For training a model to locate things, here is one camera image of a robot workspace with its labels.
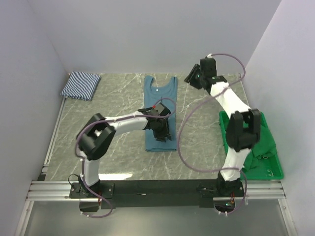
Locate green tank top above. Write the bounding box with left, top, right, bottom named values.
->
left=221, top=122, right=278, bottom=170

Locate blue white striped tank top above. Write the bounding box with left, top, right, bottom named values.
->
left=61, top=71, right=101, bottom=101

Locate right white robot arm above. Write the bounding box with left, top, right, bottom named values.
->
left=184, top=54, right=261, bottom=196

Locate green plastic bin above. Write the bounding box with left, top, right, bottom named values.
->
left=218, top=110, right=285, bottom=181

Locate light blue tank top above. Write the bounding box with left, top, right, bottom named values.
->
left=143, top=75, right=178, bottom=152

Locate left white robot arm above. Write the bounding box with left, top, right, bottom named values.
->
left=76, top=103, right=172, bottom=198

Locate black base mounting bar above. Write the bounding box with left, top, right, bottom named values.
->
left=68, top=178, right=246, bottom=210

